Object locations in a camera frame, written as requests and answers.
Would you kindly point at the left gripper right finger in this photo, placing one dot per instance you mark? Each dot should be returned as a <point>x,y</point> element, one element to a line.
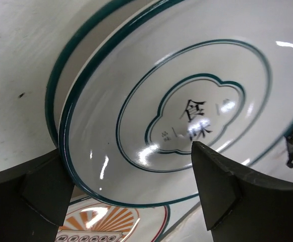
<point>240,203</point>

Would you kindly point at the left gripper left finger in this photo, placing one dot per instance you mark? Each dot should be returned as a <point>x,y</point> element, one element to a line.
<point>34,199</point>

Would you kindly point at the white plate black lettering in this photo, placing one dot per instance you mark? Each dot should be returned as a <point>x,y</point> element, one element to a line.
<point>92,25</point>

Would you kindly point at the orange sunburst pattern plate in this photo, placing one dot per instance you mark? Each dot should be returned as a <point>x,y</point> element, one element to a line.
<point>90,220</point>

